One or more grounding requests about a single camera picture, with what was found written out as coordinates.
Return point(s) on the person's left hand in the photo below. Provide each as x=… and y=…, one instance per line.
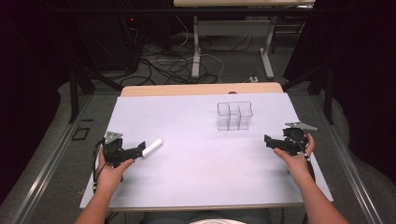
x=109, y=175

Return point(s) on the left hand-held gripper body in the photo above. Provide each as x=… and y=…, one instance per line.
x=115, y=152

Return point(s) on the person's grey clothing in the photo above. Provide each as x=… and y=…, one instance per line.
x=205, y=217

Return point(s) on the white plugs on floor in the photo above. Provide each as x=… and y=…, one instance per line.
x=253, y=79

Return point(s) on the black computer tower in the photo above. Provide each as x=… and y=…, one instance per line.
x=124, y=40

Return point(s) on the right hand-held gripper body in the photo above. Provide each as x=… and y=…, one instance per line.
x=295, y=138

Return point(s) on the metal floor rail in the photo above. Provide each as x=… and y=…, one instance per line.
x=46, y=168
x=345, y=161

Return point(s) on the black metal stand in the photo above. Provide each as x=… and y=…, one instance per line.
x=323, y=84
x=79, y=84

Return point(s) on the white tube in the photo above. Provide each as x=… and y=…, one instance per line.
x=152, y=147

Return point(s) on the clear plastic organizer box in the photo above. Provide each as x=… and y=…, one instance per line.
x=234, y=115

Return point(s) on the white table cover sheet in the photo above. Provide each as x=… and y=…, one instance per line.
x=202, y=161

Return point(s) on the white desk with metal legs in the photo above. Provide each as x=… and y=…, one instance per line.
x=233, y=29

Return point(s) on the person's right hand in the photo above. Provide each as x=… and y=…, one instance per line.
x=295, y=165

